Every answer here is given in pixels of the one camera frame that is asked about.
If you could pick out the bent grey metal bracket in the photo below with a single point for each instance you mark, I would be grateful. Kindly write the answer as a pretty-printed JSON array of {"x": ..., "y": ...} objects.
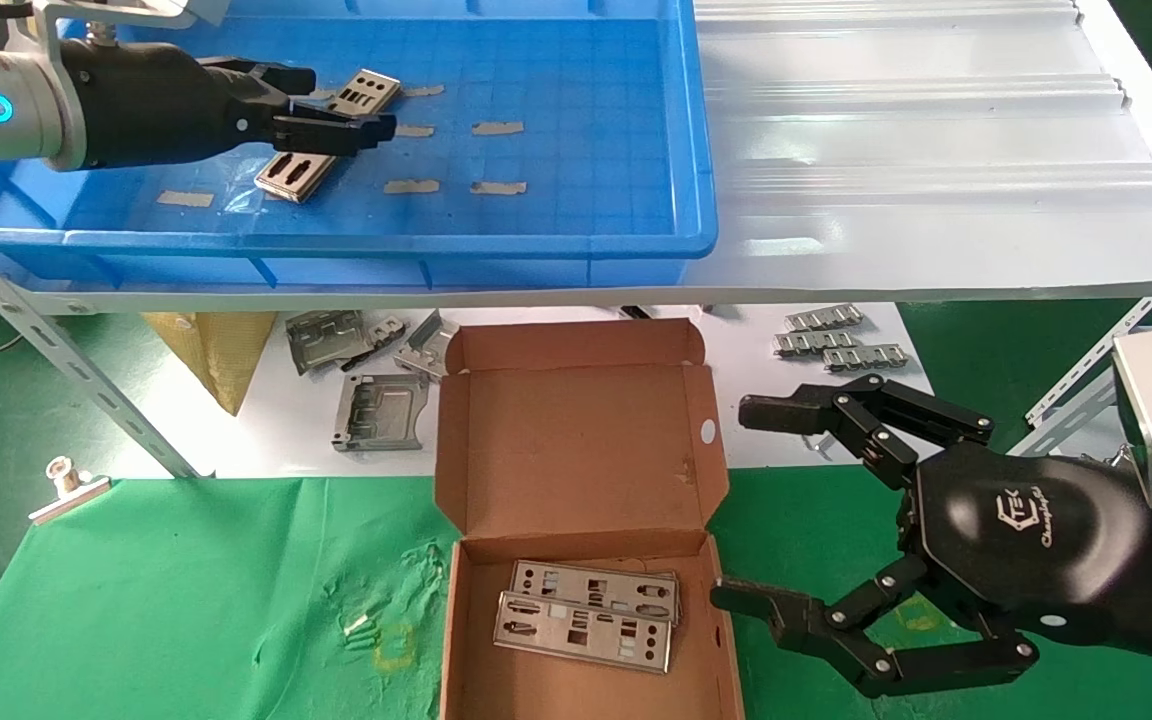
[{"x": 426, "y": 345}]

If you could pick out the grey stamped metal plate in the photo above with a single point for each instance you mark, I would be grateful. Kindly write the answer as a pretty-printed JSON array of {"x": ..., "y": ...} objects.
[
  {"x": 321, "y": 340},
  {"x": 386, "y": 410}
]

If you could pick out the white ribbed shelf board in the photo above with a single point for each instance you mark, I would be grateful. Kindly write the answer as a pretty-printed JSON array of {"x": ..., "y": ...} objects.
[{"x": 936, "y": 150}]

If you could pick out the white paper sheet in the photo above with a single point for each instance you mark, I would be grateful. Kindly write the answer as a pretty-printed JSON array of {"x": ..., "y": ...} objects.
[{"x": 736, "y": 345}]

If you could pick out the small white tape bit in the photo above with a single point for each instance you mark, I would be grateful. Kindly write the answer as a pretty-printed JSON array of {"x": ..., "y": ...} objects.
[{"x": 358, "y": 625}]

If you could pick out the white slotted angle bar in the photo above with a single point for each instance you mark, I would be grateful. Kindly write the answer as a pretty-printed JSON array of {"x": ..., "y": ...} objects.
[
  {"x": 36, "y": 330},
  {"x": 1086, "y": 370}
]

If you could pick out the ribbed silver metal strip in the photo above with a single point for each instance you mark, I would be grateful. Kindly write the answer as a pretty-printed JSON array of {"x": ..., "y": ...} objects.
[
  {"x": 866, "y": 358},
  {"x": 816, "y": 343},
  {"x": 824, "y": 318}
]

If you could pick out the metal spring clamp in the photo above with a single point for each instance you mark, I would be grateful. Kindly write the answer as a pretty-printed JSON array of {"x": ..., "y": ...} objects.
[{"x": 66, "y": 495}]

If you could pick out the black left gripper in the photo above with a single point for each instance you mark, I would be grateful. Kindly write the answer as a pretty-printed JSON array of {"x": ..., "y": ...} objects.
[{"x": 156, "y": 105}]

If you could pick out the yellow woven sack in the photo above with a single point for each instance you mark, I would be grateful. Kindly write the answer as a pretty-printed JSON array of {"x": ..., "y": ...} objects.
[{"x": 216, "y": 350}]

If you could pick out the brown cardboard box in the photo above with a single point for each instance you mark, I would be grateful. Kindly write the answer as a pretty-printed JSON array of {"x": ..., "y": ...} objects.
[{"x": 576, "y": 450}]

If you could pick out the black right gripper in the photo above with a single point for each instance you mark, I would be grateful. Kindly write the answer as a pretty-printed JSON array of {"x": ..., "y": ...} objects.
[{"x": 1016, "y": 530}]

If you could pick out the green table cloth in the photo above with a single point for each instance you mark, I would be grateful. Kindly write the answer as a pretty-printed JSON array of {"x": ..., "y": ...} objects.
[{"x": 186, "y": 600}]

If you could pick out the blue plastic tray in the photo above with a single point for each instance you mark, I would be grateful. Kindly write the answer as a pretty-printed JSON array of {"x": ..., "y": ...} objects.
[{"x": 586, "y": 200}]

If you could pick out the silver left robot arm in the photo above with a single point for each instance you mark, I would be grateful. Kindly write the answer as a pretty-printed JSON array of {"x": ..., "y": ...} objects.
[{"x": 31, "y": 110}]

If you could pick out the silver metal I/O shield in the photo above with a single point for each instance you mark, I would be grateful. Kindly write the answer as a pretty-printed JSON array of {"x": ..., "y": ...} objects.
[
  {"x": 298, "y": 190},
  {"x": 596, "y": 652},
  {"x": 626, "y": 585}
]

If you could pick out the small metal clip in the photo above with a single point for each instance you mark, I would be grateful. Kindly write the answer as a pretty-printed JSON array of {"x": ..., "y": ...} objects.
[{"x": 821, "y": 448}]

